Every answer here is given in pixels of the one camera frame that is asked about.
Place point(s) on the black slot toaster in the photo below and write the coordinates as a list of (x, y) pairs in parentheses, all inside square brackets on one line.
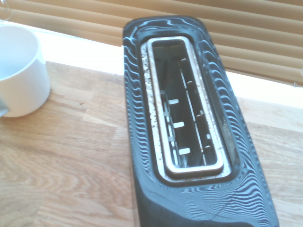
[(213, 132)]

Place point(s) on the white ceramic cup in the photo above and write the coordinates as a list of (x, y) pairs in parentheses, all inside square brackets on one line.
[(21, 78)]

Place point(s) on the wide beige window blind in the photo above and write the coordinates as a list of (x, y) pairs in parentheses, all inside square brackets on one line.
[(248, 35)]

